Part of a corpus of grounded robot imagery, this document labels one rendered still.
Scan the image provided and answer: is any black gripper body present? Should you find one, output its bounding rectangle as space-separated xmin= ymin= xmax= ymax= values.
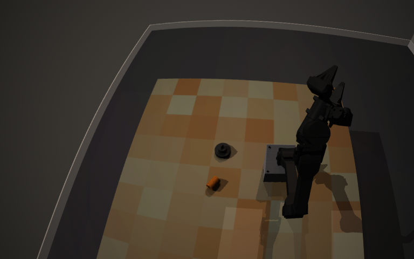
xmin=306 ymin=76 xmax=339 ymax=124

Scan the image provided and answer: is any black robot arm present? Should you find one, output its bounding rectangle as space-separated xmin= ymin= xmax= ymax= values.
xmin=276 ymin=104 xmax=353 ymax=219

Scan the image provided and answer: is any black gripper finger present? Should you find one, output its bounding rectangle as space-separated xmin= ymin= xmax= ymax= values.
xmin=329 ymin=82 xmax=345 ymax=108
xmin=313 ymin=65 xmax=338 ymax=91

